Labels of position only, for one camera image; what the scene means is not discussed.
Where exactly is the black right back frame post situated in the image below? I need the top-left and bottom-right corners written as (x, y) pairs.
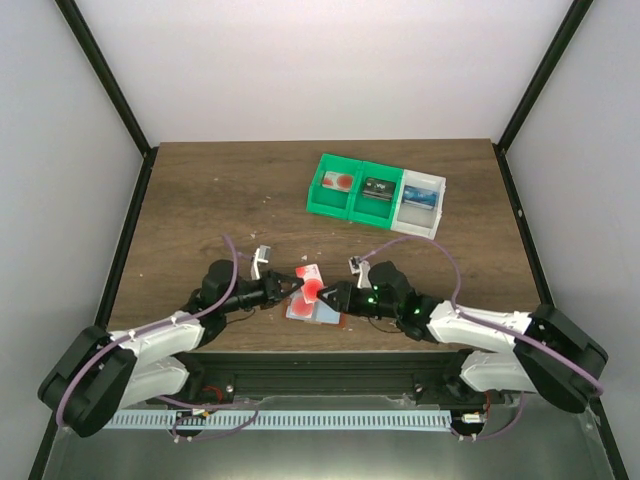
top-left (498, 0), bottom-right (595, 151)

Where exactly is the black left back frame post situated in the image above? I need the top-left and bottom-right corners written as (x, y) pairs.
top-left (53, 0), bottom-right (153, 154)

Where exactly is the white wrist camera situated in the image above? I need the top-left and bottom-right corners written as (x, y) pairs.
top-left (349, 256), bottom-right (371, 289)
top-left (250, 245), bottom-right (271, 280)

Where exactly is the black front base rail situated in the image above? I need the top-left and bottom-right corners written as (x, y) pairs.
top-left (172, 351), bottom-right (505, 409)

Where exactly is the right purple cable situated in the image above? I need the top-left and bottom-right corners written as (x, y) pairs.
top-left (357, 235), bottom-right (605, 443)

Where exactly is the black VIP card stack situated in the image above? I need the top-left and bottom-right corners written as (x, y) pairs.
top-left (361, 177), bottom-right (396, 201)

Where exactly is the blue card stack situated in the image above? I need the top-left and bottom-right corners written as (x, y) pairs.
top-left (402, 185), bottom-right (439, 210)

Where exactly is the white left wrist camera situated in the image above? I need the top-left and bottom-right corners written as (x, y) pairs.
top-left (250, 245), bottom-right (271, 280)

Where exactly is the brown leather card holder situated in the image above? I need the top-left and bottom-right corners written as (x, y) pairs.
top-left (283, 294), bottom-right (346, 328)

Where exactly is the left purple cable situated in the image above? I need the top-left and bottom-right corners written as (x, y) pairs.
top-left (55, 233), bottom-right (261, 445)

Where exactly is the red white card stack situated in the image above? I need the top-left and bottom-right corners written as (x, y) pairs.
top-left (321, 171), bottom-right (354, 192)

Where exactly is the white plastic bin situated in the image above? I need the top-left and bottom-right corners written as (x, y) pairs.
top-left (391, 169), bottom-right (446, 240)

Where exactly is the light blue slotted cable duct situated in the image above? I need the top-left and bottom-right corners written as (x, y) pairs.
top-left (106, 410), bottom-right (452, 432)

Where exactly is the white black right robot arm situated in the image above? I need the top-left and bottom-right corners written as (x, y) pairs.
top-left (317, 258), bottom-right (608, 413)

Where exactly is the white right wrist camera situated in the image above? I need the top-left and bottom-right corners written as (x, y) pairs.
top-left (349, 256), bottom-right (371, 289)

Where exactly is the middle green plastic bin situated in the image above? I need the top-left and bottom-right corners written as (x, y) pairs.
top-left (349, 161), bottom-right (404, 230)

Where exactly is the black frame post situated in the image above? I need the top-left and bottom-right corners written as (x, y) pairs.
top-left (53, 0), bottom-right (153, 154)
top-left (498, 0), bottom-right (595, 151)

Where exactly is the left green plastic bin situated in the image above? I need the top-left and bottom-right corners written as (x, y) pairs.
top-left (306, 153), bottom-right (363, 220)

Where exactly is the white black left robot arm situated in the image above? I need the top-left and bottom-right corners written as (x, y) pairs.
top-left (37, 260), bottom-right (303, 437)

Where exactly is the purple cable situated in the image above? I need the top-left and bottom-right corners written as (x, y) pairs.
top-left (55, 233), bottom-right (261, 445)
top-left (357, 235), bottom-right (605, 443)

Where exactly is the green plastic bin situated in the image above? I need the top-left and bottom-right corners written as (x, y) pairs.
top-left (306, 153), bottom-right (363, 220)
top-left (349, 161), bottom-right (404, 230)

